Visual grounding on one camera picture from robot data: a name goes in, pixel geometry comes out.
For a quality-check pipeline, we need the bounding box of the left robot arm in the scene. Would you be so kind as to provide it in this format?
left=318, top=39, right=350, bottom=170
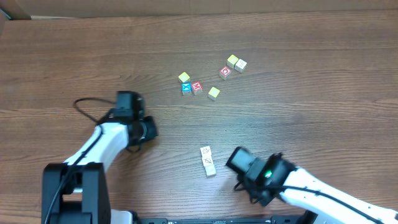
left=41, top=91, right=158, bottom=224

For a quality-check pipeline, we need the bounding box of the blue letter block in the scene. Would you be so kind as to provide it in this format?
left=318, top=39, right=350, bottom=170
left=181, top=82, right=192, bottom=95

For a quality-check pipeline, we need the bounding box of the yellow block left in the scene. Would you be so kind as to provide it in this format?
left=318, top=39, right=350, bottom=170
left=178, top=72, right=190, bottom=83

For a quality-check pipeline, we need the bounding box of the red letter M block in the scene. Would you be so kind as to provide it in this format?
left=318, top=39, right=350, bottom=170
left=191, top=82, right=203, bottom=95

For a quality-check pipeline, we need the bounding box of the yellow block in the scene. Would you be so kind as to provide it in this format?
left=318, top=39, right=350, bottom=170
left=208, top=87, right=220, bottom=101
left=226, top=54, right=239, bottom=68
left=178, top=72, right=190, bottom=83

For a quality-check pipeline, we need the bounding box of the white block far right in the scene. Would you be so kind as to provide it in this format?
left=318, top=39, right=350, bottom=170
left=234, top=59, right=247, bottom=73

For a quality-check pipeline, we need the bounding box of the white leaf block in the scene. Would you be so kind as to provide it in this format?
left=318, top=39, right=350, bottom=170
left=202, top=155, right=214, bottom=167

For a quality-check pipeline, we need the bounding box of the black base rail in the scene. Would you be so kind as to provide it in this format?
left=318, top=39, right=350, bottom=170
left=133, top=215, right=304, bottom=224

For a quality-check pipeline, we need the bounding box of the green letter A block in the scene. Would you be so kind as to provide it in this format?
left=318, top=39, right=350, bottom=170
left=205, top=164, right=216, bottom=177

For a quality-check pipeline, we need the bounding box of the yellow block centre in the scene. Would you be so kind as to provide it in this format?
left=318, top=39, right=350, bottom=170
left=208, top=87, right=220, bottom=101

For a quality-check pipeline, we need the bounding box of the white ladybug block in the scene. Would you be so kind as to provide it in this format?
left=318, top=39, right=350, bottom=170
left=200, top=146, right=211, bottom=157

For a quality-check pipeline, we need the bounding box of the yellow block far right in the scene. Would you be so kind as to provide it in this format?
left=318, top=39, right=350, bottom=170
left=226, top=54, right=239, bottom=68

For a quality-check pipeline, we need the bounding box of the red letter block right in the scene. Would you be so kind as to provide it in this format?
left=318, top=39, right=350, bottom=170
left=219, top=66, right=232, bottom=80

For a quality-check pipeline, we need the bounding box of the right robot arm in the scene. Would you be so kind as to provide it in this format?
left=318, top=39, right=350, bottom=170
left=226, top=147, right=397, bottom=223

